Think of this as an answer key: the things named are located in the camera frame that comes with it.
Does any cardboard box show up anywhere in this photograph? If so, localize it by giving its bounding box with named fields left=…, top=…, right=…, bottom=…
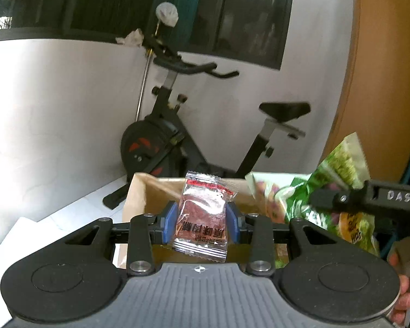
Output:
left=122, top=172, right=291, bottom=270

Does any brown wooden door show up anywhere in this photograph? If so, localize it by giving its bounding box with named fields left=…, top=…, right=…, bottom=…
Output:
left=319, top=0, right=410, bottom=192

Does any clear red snack packet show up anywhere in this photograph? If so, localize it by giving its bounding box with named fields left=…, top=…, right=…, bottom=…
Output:
left=171, top=171, right=238, bottom=263

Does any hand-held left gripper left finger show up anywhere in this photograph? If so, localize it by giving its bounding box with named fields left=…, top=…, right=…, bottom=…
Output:
left=64, top=202, right=179, bottom=277

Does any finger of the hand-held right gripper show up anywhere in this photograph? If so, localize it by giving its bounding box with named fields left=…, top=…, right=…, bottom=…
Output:
left=308, top=179, right=410, bottom=218

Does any dark framed window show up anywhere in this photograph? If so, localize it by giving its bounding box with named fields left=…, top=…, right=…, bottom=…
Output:
left=0, top=0, right=296, bottom=71

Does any black exercise bike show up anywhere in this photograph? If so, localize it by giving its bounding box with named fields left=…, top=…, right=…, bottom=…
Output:
left=102, top=32, right=311, bottom=210

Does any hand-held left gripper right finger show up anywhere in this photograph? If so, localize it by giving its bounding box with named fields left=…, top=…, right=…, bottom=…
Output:
left=225, top=201, right=333, bottom=277

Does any green snack bag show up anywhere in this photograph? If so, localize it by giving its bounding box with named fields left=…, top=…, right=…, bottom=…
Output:
left=245, top=131, right=380, bottom=268

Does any crumpled white tissue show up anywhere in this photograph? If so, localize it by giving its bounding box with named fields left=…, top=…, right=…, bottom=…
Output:
left=115, top=30, right=144, bottom=46

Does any metal pole with white cloth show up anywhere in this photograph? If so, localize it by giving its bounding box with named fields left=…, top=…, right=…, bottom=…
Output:
left=137, top=3, right=180, bottom=122

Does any person's right hand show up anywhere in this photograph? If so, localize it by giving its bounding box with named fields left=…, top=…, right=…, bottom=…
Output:
left=388, top=251, right=410, bottom=327

